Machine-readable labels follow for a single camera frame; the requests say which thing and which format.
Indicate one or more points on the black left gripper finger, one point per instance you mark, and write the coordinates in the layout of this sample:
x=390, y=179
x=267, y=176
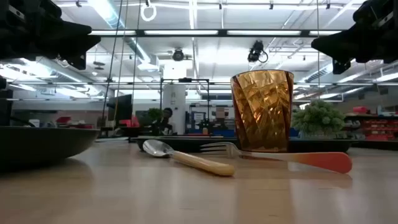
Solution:
x=82, y=40
x=78, y=62

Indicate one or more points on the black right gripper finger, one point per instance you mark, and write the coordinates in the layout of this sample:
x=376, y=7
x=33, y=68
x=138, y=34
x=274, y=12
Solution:
x=337, y=45
x=341, y=67

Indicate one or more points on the black round plate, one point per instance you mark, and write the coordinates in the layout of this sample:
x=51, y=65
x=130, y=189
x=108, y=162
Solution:
x=40, y=141

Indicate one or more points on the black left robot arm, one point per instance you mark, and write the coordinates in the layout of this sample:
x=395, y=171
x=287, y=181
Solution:
x=5, y=105

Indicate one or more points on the black rectangular tray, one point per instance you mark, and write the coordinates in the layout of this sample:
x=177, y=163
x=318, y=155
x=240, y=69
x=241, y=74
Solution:
x=186, y=145

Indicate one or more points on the green artificial potted plant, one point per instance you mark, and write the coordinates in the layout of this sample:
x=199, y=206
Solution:
x=318, y=118

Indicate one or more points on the black computer monitor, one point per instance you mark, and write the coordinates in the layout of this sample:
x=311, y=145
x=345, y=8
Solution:
x=121, y=109

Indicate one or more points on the shelf with red bins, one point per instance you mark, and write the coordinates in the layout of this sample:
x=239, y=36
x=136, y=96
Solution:
x=377, y=127

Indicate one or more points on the small green background plant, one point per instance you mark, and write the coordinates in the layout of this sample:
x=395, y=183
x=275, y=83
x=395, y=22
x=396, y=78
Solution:
x=154, y=114

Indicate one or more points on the person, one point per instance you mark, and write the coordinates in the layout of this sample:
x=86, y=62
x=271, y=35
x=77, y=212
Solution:
x=167, y=119

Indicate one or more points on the white pillar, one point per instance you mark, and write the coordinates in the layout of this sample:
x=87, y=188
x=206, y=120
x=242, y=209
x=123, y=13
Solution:
x=174, y=109

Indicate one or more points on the black overhead camera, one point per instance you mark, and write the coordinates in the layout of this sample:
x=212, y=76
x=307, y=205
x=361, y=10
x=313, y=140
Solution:
x=256, y=51

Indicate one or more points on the black ceiling-hung camera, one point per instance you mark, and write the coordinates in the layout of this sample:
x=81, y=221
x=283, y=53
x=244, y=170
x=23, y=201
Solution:
x=178, y=55

